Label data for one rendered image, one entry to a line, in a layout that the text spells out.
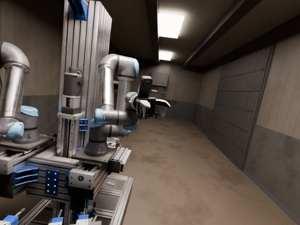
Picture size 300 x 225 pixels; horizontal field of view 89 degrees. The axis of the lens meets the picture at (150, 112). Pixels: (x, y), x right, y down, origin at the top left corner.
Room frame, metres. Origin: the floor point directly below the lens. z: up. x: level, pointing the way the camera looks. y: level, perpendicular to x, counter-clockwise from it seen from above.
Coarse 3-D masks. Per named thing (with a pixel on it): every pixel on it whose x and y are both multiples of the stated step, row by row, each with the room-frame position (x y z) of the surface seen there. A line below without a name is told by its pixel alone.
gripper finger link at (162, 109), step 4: (156, 100) 0.56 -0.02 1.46; (160, 100) 0.56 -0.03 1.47; (164, 100) 0.56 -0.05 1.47; (156, 104) 0.58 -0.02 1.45; (160, 104) 0.55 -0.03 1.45; (164, 104) 0.53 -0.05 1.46; (168, 104) 0.51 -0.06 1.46; (156, 108) 0.59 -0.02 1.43; (160, 108) 0.56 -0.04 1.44; (164, 108) 0.54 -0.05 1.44; (160, 112) 0.57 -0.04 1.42; (164, 112) 0.55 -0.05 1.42; (164, 116) 0.55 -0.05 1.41
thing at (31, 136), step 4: (32, 128) 0.97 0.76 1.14; (36, 128) 1.00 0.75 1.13; (24, 132) 0.94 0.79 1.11; (28, 132) 0.95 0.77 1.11; (32, 132) 0.97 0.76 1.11; (36, 132) 0.99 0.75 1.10; (24, 136) 0.93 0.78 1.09; (28, 136) 0.95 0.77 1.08; (32, 136) 0.96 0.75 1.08; (36, 136) 0.99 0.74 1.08; (12, 140) 0.92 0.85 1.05; (16, 140) 0.92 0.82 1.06; (20, 140) 0.92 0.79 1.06; (24, 140) 0.93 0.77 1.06; (28, 140) 0.94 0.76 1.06; (32, 140) 0.96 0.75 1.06; (36, 140) 0.98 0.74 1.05
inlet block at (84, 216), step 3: (84, 210) 0.68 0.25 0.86; (84, 213) 0.66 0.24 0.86; (81, 216) 0.63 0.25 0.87; (84, 216) 0.63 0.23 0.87; (87, 216) 0.64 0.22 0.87; (78, 219) 0.61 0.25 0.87; (81, 219) 0.62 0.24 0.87; (84, 219) 0.60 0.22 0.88; (87, 219) 0.61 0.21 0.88; (78, 222) 0.58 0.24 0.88; (81, 222) 0.59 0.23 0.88; (84, 222) 0.59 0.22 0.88; (87, 222) 0.59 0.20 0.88
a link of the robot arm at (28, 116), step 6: (24, 108) 0.94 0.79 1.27; (30, 108) 0.98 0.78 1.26; (36, 108) 1.03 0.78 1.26; (24, 114) 0.94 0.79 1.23; (30, 114) 0.96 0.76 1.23; (36, 114) 0.99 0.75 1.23; (24, 120) 0.94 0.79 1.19; (30, 120) 0.96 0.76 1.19; (36, 120) 1.00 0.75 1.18; (24, 126) 0.94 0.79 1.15; (30, 126) 0.96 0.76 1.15; (36, 126) 1.00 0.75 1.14
